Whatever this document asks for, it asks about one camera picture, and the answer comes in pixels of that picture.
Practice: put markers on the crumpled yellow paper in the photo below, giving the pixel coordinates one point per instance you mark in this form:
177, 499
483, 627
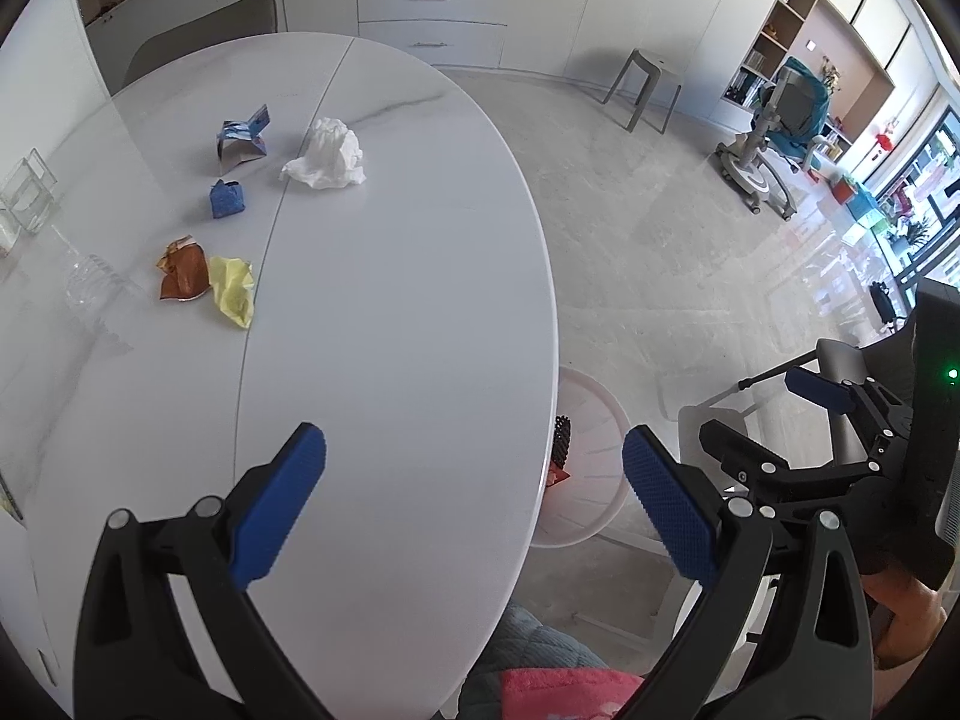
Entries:
234, 289

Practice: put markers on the grey chair with black legs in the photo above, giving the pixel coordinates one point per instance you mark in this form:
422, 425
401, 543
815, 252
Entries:
845, 379

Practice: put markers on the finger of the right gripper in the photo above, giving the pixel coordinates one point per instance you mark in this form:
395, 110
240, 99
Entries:
838, 397
740, 457

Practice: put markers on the small blue crumpled wrapper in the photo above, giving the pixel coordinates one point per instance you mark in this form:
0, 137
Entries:
226, 199

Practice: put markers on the orange red snack wrapper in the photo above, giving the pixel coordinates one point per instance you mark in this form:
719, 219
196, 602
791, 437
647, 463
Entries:
556, 474

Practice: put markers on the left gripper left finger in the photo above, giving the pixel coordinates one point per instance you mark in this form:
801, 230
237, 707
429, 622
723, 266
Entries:
133, 658

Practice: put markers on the person's right hand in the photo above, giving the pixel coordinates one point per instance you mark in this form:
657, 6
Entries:
917, 615

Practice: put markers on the blue white crushed carton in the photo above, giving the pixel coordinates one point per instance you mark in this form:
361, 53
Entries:
240, 142

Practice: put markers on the grey metal stool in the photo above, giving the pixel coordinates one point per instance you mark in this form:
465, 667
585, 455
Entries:
655, 70

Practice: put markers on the clear crushed plastic bottle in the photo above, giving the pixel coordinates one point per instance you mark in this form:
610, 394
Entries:
96, 293

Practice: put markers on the brown foil snack wrapper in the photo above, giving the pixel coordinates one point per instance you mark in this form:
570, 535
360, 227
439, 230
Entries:
185, 273

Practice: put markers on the crumpled white tissue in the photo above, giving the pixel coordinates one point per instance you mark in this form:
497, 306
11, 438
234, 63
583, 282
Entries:
333, 158

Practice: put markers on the grey dining chair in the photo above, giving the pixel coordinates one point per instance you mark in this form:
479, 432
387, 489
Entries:
243, 18

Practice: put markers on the grey blue exercise machine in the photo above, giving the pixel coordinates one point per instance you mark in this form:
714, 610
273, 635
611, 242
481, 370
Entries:
788, 121

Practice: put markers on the black foam mesh sleeve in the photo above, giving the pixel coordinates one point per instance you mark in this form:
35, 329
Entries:
561, 440

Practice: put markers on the clear glass cup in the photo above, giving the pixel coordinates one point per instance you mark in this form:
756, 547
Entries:
28, 193

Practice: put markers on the pink white trash bin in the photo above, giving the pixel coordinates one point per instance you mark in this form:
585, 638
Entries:
594, 494

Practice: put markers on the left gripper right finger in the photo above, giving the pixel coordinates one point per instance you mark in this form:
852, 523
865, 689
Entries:
814, 658

